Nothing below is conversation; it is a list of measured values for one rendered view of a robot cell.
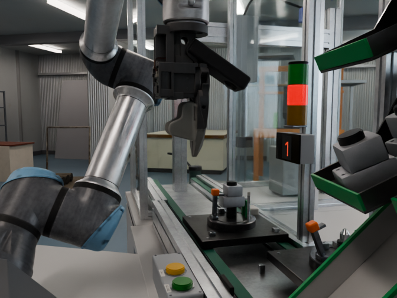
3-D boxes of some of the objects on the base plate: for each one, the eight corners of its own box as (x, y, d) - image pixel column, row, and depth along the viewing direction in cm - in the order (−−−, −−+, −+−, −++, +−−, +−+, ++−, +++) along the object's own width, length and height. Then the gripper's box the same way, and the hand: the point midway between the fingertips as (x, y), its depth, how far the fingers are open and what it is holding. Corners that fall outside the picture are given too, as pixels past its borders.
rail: (231, 403, 56) (231, 334, 55) (152, 226, 142) (152, 198, 141) (264, 396, 57) (266, 329, 56) (166, 225, 143) (166, 197, 142)
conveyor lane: (256, 373, 62) (257, 317, 61) (168, 225, 143) (168, 200, 142) (399, 347, 69) (402, 295, 68) (238, 220, 150) (238, 195, 149)
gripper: (151, 31, 64) (152, 154, 66) (159, 18, 55) (160, 161, 57) (199, 33, 66) (199, 153, 68) (215, 21, 57) (214, 159, 59)
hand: (198, 149), depth 63 cm, fingers closed
